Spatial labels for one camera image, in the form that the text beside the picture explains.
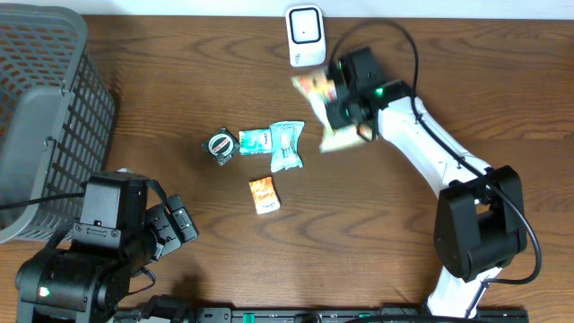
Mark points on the orange snack packet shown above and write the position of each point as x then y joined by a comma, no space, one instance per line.
264,195

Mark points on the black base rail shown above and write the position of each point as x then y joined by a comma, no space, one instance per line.
227,315

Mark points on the white yellow chip bag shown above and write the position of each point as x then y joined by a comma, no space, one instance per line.
319,91

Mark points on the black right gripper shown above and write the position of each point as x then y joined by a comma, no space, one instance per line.
333,117

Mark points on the dark grey plastic basket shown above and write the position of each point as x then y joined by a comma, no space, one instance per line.
57,118

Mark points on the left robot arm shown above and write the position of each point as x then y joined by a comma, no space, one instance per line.
85,269

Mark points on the teal white snack packet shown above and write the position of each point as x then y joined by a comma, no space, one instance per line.
285,137

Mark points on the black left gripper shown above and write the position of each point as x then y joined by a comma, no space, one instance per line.
178,220

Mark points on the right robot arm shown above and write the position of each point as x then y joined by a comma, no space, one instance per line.
478,230

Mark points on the white barcode scanner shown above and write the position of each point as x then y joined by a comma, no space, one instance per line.
306,35

